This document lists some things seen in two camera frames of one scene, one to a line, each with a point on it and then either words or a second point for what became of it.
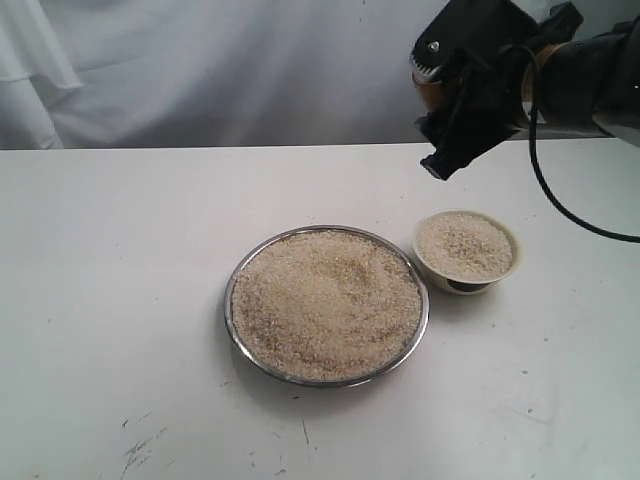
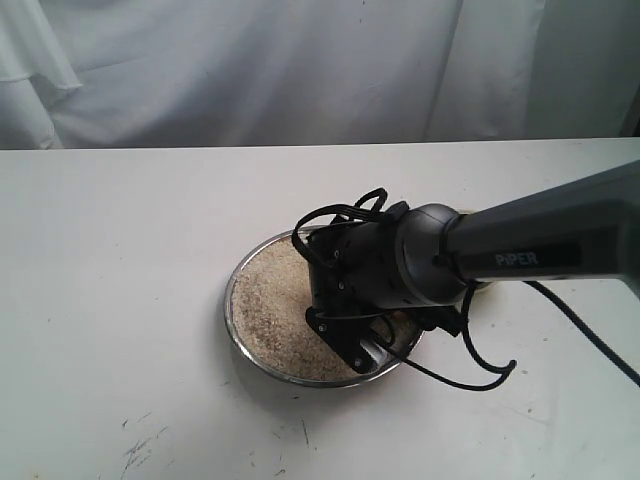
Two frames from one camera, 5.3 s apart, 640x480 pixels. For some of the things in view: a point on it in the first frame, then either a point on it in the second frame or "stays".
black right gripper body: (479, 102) → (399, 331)
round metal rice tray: (327, 306) stays
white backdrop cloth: (85, 74) stays
